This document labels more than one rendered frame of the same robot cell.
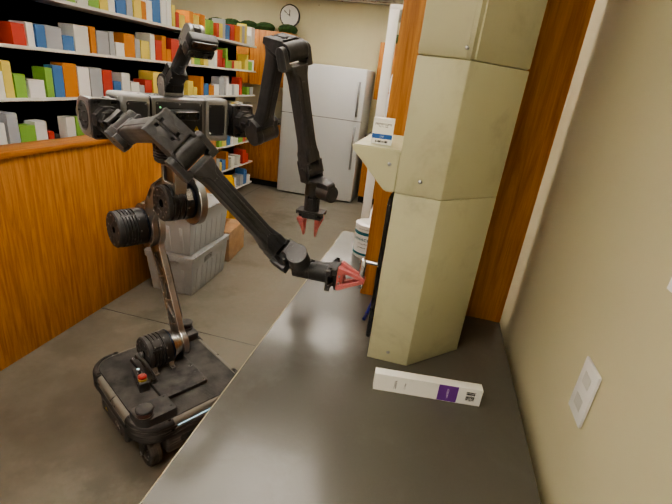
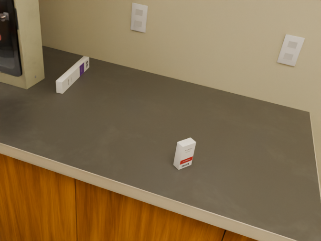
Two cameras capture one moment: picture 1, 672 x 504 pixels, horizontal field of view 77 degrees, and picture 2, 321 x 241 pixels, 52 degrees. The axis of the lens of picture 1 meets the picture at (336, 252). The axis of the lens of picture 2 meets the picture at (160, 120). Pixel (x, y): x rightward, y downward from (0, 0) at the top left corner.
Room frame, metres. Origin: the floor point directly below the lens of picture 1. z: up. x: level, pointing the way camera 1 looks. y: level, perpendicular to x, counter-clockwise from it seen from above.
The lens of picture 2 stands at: (0.43, 0.90, 1.56)
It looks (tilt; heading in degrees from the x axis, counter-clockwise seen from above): 33 degrees down; 273
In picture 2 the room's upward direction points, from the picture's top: 8 degrees clockwise
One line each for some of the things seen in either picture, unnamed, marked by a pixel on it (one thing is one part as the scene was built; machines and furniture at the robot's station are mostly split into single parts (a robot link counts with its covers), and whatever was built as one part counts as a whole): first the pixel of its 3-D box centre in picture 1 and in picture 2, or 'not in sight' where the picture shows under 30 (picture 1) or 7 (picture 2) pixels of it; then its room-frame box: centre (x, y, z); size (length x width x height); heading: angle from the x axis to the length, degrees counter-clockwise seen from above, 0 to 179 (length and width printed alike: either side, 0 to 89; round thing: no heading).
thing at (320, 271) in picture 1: (323, 271); not in sight; (1.08, 0.03, 1.14); 0.10 x 0.07 x 0.07; 168
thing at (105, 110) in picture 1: (109, 120); not in sight; (1.32, 0.73, 1.45); 0.09 x 0.08 x 0.12; 138
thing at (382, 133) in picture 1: (383, 130); not in sight; (1.08, -0.08, 1.54); 0.05 x 0.05 x 0.06; 84
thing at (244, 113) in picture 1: (246, 122); not in sight; (1.69, 0.40, 1.45); 0.09 x 0.08 x 0.12; 138
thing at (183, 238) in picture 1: (189, 221); not in sight; (3.10, 1.17, 0.49); 0.60 x 0.42 x 0.33; 169
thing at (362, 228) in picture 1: (368, 238); not in sight; (1.75, -0.14, 1.02); 0.13 x 0.13 x 0.15
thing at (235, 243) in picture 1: (221, 237); not in sight; (3.71, 1.09, 0.14); 0.41 x 0.32 x 0.28; 175
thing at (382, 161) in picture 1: (382, 158); not in sight; (1.16, -0.10, 1.46); 0.32 x 0.12 x 0.10; 169
